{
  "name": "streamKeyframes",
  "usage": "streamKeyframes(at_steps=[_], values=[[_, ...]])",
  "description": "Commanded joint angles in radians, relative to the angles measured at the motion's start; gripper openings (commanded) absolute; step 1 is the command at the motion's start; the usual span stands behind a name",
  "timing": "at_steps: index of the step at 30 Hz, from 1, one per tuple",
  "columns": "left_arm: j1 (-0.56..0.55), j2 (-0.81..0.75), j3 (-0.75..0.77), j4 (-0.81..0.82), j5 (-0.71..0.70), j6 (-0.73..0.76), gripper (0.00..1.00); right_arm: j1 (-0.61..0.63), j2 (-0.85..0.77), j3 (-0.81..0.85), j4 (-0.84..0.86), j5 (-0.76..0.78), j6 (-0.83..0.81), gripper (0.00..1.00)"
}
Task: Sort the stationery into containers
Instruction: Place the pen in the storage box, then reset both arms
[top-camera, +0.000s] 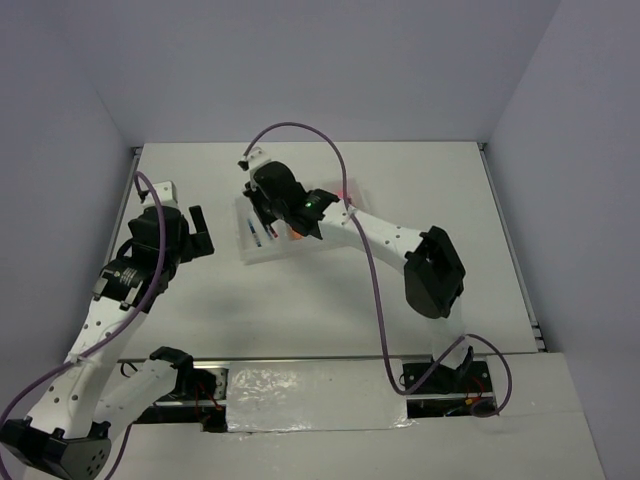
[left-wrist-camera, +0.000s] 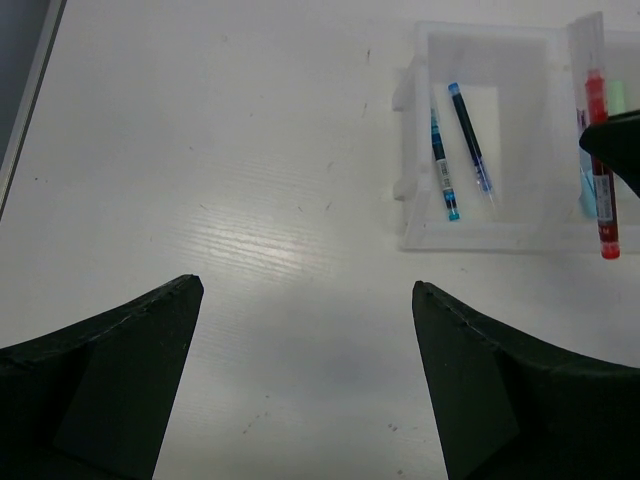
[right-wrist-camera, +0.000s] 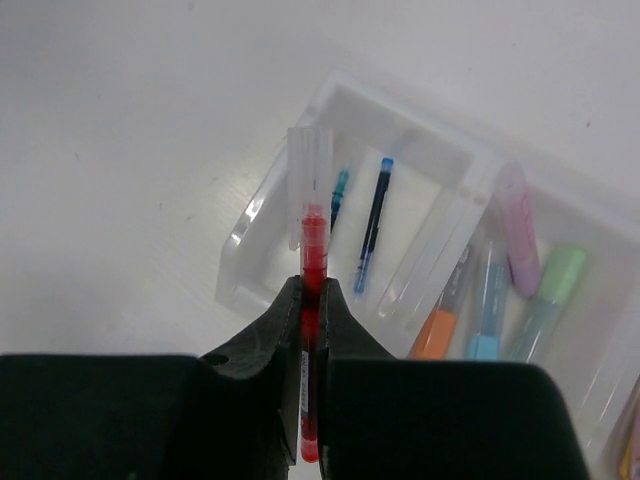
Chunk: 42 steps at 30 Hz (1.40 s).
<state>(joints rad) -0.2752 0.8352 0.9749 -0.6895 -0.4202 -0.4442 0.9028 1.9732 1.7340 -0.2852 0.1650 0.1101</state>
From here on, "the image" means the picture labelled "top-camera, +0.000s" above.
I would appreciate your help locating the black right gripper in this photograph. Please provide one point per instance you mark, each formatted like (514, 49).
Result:
(255, 191)

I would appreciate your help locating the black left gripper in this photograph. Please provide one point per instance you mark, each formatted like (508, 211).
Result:
(197, 244)

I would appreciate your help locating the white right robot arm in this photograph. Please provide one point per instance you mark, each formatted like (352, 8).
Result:
(428, 262)

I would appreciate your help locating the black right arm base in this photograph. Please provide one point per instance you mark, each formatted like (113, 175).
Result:
(471, 377)

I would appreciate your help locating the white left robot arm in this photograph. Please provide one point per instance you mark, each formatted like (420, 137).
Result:
(68, 433)

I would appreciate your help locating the white three-compartment tray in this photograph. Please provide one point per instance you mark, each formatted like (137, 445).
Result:
(284, 246)

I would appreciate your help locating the silver foil tape sheet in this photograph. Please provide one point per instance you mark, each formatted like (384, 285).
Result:
(312, 396)

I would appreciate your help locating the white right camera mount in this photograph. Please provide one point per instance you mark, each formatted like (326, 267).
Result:
(255, 157)

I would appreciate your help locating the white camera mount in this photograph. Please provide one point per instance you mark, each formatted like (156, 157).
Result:
(166, 192)
(255, 157)

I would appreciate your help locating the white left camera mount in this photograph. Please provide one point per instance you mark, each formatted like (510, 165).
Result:
(166, 192)

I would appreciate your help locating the aluminium table edge rail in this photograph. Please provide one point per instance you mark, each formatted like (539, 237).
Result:
(534, 323)

